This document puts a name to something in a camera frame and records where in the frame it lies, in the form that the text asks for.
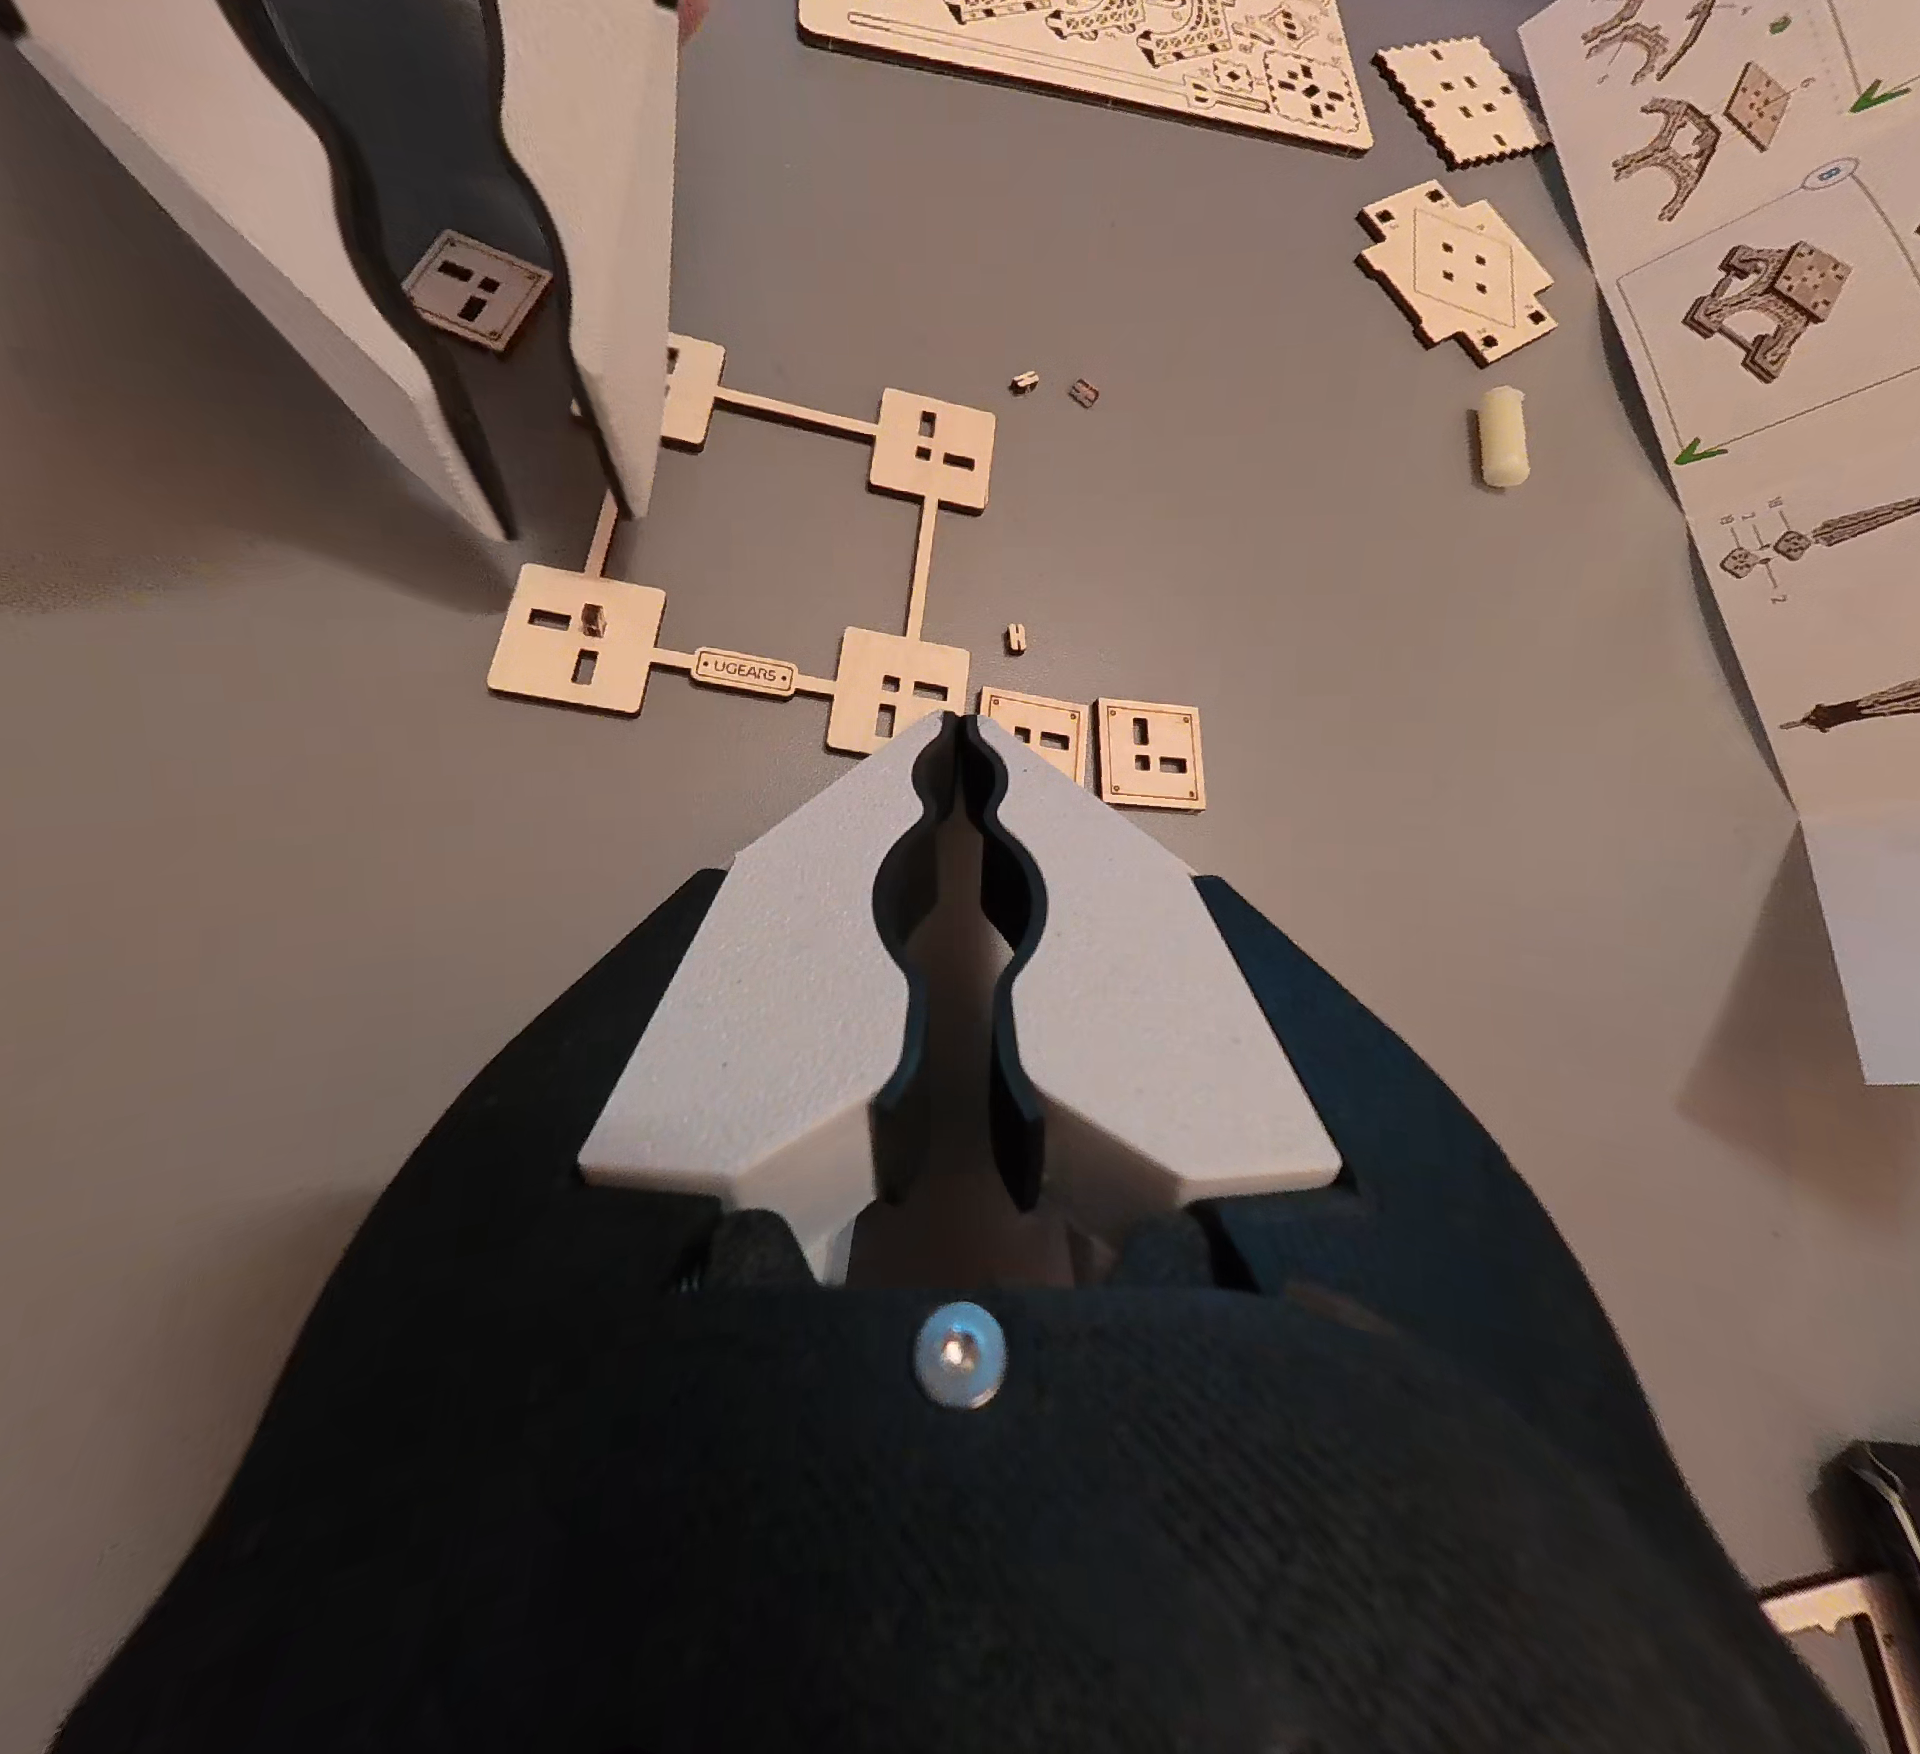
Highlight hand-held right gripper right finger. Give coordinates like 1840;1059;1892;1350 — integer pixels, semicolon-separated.
964;712;1349;1285

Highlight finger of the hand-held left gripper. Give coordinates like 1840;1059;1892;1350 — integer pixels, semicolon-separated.
397;0;689;522
0;0;523;544

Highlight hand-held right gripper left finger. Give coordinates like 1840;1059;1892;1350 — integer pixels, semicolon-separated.
576;709;962;1292

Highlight plain small wooden tile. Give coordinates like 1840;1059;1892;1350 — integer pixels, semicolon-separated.
402;226;556;358

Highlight engraved small wooden tile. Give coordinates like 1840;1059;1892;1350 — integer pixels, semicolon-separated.
1097;698;1208;816
977;685;1094;790

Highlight wooden frame with four squares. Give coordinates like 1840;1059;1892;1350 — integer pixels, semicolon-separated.
486;334;1003;759

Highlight jagged square wooden plate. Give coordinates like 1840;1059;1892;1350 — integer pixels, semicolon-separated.
1371;29;1550;169

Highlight cross-shaped wooden plate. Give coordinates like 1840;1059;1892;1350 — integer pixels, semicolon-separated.
1356;179;1565;368

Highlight dark object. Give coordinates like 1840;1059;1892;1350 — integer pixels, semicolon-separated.
1842;1436;1920;1609

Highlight folded paper instruction sheet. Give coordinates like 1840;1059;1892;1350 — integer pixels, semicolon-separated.
1516;0;1920;1090

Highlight pale wooden parts sheet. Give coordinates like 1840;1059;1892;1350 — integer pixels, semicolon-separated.
1761;1570;1896;1684

